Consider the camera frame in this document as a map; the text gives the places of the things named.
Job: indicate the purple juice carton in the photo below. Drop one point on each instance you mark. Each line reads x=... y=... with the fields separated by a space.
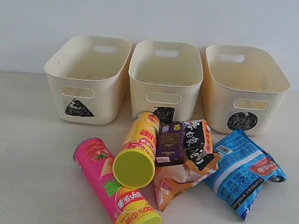
x=170 y=144

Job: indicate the yellow chips can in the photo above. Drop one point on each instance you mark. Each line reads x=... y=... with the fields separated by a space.
x=134 y=166

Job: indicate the orange black noodle bag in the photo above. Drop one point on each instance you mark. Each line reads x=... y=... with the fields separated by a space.
x=200 y=161

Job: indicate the pink chips can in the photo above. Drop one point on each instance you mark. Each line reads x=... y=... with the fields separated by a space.
x=124 y=205

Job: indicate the blue snack bag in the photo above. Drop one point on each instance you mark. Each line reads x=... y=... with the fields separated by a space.
x=242 y=169

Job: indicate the cream bin square mark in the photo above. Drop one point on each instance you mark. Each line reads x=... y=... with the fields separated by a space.
x=165 y=79

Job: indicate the cream bin triangle mark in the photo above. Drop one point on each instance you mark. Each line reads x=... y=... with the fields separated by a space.
x=88 y=78

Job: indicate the cream bin circle mark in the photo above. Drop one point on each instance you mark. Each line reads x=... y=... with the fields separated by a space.
x=243 y=88

